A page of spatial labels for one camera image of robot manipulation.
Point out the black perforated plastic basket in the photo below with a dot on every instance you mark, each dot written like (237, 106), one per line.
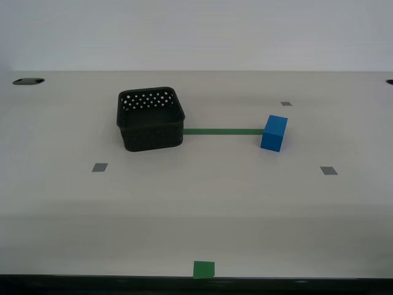
(147, 138)

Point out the blue rectangular block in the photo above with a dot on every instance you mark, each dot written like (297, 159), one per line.
(273, 135)

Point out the green tape strip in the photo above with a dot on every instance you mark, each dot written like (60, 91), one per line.
(221, 131)

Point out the grey tape square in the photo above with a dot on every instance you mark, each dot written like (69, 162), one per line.
(100, 167)
(285, 104)
(328, 171)

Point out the green tape square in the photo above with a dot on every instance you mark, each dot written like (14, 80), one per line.
(204, 269)

